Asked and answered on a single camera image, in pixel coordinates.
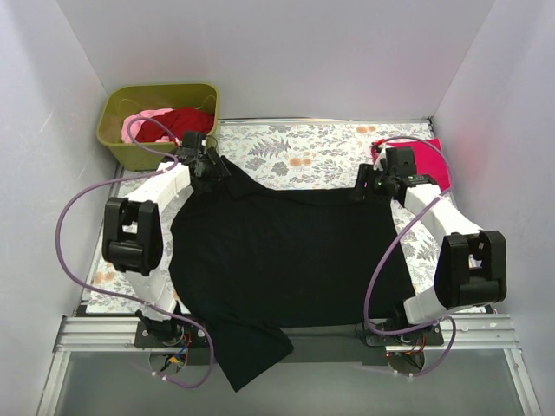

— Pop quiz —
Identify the black t shirt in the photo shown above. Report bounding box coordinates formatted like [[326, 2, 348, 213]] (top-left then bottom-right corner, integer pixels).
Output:
[[169, 162, 415, 390]]

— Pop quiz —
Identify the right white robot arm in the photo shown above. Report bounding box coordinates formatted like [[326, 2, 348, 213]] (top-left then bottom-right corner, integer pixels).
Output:
[[355, 147, 507, 336]]

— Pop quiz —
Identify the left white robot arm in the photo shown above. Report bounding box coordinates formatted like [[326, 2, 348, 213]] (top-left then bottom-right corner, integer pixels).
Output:
[[101, 132, 229, 324]]

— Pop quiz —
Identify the folded magenta t shirt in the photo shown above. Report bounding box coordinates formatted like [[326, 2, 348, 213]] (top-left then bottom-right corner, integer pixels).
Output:
[[387, 138, 451, 191]]

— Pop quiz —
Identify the dark red garment in bin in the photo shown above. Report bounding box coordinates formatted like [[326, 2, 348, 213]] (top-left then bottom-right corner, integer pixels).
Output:
[[131, 107, 214, 143]]

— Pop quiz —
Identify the pink garment in bin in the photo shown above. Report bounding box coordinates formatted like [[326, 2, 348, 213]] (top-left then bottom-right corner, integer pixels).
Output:
[[121, 108, 173, 144]]

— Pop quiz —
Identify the floral patterned table mat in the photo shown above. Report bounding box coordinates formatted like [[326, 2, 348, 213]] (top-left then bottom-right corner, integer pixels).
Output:
[[86, 120, 485, 315]]

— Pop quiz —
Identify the olive green plastic bin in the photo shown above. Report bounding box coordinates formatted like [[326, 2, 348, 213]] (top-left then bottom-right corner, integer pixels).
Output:
[[96, 83, 219, 171]]

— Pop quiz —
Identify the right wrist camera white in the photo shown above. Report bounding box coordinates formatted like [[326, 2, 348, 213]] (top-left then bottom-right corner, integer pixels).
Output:
[[370, 140, 388, 171]]

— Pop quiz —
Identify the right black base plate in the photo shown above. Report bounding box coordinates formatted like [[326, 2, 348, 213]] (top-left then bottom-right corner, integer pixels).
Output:
[[356, 318, 444, 348]]

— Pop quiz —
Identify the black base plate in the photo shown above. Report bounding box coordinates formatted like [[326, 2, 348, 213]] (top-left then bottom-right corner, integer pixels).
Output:
[[356, 318, 444, 348], [134, 321, 208, 348]]

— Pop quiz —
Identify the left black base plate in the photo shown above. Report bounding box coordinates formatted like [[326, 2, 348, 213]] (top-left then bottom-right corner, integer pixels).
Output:
[[134, 321, 208, 348]]

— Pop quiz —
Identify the aluminium frame rail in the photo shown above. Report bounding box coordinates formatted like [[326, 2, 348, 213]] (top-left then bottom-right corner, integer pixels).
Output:
[[54, 314, 519, 352]]

